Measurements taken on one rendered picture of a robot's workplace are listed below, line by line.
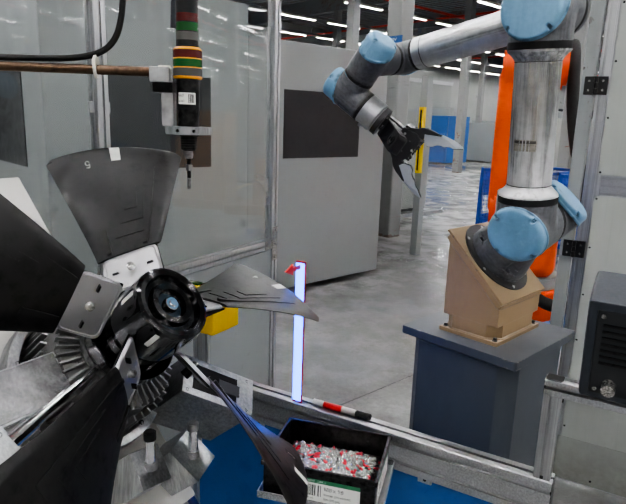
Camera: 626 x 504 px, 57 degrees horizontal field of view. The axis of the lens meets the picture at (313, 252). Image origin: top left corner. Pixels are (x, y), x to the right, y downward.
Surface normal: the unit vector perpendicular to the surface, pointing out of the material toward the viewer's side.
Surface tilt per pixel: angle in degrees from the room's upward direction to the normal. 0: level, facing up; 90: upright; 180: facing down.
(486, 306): 90
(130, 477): 84
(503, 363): 90
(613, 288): 15
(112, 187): 44
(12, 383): 50
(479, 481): 90
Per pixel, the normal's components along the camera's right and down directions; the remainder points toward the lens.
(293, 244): 0.66, 0.18
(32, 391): 0.68, -0.52
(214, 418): 0.05, 0.74
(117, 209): 0.04, -0.53
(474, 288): -0.72, 0.13
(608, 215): -0.51, 0.18
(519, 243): -0.62, 0.38
